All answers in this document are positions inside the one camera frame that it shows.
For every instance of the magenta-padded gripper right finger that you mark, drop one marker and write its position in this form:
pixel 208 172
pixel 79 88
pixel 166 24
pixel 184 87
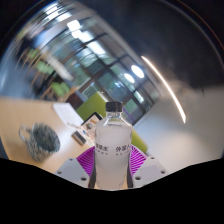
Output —
pixel 138 161

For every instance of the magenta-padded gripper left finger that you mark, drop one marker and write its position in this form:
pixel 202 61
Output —
pixel 86 161

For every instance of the frosted water bottle black cap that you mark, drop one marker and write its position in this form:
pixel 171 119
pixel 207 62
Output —
pixel 113 156

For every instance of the small dark flat box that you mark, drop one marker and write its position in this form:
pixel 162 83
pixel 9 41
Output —
pixel 79 137

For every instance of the green speckled ceramic mug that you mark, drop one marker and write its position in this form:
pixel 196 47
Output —
pixel 42 141

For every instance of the green upholstered bench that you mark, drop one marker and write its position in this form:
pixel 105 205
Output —
pixel 91 106

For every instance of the long curved ceiling light strip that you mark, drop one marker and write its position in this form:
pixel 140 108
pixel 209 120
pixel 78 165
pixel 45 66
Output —
pixel 166 88

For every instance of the group of green-seated wooden chairs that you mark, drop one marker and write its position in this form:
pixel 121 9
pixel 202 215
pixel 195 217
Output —
pixel 45 68

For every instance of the large dark-framed window wall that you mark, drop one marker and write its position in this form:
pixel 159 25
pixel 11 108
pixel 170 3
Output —
pixel 90 53

